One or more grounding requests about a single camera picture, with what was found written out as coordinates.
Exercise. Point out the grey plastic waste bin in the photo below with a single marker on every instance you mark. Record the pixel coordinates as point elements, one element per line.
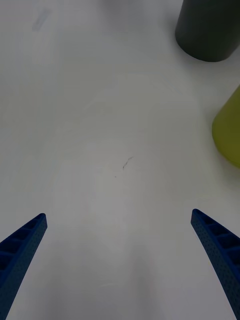
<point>208,27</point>

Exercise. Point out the yellow-green plastic waste bin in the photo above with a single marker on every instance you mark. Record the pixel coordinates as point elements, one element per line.
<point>228,132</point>

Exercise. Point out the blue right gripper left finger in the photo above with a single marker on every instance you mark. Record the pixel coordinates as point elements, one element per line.
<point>20,255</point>

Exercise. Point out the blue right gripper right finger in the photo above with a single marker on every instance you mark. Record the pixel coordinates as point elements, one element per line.
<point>220,250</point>

